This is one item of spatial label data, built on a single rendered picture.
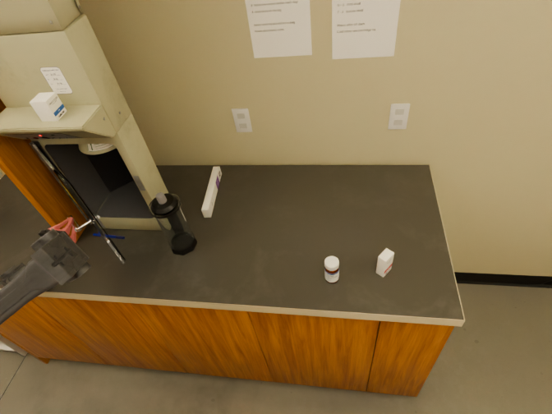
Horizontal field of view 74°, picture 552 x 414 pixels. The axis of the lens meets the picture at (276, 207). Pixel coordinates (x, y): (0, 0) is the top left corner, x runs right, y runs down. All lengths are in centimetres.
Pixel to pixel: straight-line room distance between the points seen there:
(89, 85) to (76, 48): 10
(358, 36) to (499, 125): 66
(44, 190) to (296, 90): 99
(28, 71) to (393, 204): 126
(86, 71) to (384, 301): 108
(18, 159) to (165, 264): 59
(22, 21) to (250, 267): 94
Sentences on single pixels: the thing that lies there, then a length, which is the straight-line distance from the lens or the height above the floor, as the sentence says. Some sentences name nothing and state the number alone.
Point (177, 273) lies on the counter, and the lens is 137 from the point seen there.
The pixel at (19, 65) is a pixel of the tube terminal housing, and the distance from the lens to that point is 126.
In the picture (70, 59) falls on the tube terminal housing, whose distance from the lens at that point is 115.
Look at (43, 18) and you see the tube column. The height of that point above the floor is 174.
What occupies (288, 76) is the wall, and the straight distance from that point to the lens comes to 145.
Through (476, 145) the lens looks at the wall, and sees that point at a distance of 170.
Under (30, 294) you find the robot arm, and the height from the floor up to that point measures 148.
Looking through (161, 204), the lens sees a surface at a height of 118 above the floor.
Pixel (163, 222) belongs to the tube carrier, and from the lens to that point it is 128.
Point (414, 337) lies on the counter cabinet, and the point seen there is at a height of 74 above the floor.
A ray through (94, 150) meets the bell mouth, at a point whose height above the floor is 133.
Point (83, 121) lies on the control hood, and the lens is 113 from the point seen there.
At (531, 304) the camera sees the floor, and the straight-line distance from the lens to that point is 254.
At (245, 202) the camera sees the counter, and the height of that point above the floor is 94.
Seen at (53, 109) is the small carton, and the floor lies 154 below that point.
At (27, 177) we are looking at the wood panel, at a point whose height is 128.
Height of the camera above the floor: 200
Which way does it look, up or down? 46 degrees down
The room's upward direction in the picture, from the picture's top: 10 degrees counter-clockwise
